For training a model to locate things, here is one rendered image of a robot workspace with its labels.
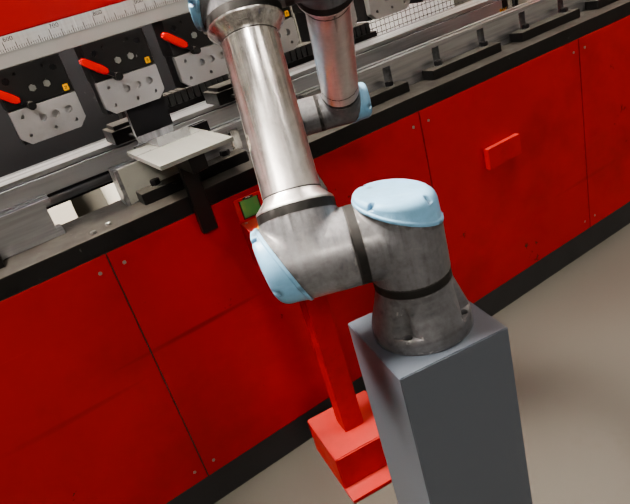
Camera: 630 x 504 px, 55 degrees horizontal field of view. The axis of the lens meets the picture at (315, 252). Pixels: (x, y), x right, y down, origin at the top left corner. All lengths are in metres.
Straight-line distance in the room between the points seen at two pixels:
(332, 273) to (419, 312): 0.14
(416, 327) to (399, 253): 0.12
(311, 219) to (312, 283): 0.09
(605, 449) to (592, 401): 0.18
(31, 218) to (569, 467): 1.46
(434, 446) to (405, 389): 0.12
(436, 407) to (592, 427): 1.00
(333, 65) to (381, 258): 0.43
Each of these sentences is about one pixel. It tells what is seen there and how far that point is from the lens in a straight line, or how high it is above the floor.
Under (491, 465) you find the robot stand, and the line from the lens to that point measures 1.05.
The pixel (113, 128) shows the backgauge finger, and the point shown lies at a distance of 1.79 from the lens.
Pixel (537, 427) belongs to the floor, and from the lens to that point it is 1.87.
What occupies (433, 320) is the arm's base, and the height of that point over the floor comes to 0.82.
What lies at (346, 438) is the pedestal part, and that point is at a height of 0.12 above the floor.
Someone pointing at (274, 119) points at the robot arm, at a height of 1.13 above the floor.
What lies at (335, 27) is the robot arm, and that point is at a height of 1.20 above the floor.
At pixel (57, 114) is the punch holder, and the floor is 1.14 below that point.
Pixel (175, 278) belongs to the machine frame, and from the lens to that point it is 1.55.
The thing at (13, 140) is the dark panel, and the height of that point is 1.05.
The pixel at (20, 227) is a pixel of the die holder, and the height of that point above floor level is 0.93.
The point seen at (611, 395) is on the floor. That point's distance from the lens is 1.97.
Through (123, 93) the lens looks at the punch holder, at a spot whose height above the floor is 1.14.
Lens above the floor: 1.31
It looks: 26 degrees down
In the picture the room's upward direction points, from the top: 16 degrees counter-clockwise
